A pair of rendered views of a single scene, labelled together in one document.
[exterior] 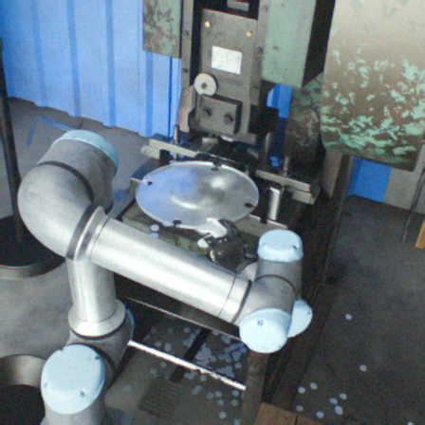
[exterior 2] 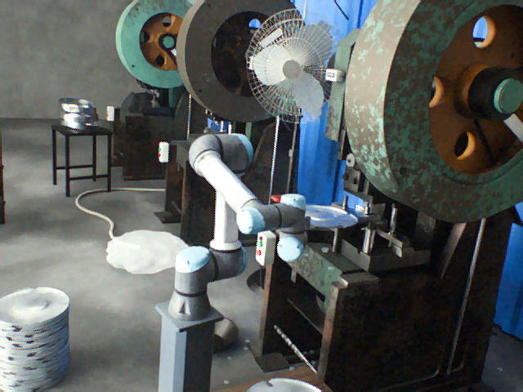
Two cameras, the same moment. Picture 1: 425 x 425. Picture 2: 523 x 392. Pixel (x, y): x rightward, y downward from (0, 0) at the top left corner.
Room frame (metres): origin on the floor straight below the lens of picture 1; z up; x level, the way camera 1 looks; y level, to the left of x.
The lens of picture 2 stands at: (-0.30, -1.01, 1.42)
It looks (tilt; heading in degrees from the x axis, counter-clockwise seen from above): 16 degrees down; 43
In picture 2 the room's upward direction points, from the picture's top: 6 degrees clockwise
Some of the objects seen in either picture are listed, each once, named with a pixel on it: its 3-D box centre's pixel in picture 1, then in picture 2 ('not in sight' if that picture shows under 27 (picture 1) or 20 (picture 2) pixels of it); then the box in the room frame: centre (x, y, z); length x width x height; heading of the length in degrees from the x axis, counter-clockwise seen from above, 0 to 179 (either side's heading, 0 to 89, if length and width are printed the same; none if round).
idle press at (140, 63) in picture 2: not in sight; (182, 89); (2.97, 3.14, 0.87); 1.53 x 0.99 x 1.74; 162
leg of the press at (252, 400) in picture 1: (319, 245); (425, 314); (1.50, -0.33, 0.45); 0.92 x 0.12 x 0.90; 159
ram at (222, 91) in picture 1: (232, 64); (369, 153); (1.42, -0.01, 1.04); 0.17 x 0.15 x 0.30; 159
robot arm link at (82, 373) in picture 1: (75, 386); (194, 268); (0.78, 0.24, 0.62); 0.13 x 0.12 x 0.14; 170
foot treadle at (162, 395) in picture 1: (196, 345); (319, 356); (1.33, 0.02, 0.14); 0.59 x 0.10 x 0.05; 159
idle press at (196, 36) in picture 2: not in sight; (264, 119); (2.41, 1.46, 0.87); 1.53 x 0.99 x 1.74; 157
